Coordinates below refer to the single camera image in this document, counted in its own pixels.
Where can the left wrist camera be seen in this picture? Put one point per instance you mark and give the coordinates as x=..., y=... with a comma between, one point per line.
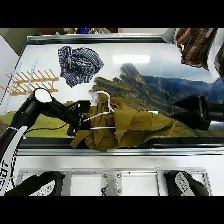
x=84, y=106

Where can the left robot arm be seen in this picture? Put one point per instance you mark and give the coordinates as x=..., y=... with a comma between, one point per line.
x=30, y=110

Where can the silver frame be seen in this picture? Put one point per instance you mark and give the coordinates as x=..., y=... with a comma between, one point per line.
x=133, y=160

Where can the white clothes hanger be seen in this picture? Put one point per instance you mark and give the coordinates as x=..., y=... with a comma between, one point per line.
x=100, y=115

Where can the blue checked shirt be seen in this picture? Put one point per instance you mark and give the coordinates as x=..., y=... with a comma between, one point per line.
x=80, y=65

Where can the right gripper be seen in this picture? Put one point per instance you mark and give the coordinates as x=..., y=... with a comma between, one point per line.
x=196, y=112

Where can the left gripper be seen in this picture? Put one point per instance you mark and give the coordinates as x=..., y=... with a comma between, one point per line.
x=78, y=121

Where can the olive green garment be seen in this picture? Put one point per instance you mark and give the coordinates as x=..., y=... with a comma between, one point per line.
x=133, y=126

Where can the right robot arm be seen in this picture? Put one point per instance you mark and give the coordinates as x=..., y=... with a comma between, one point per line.
x=216, y=112

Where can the brown checked shirt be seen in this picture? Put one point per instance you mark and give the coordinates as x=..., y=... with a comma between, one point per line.
x=196, y=46

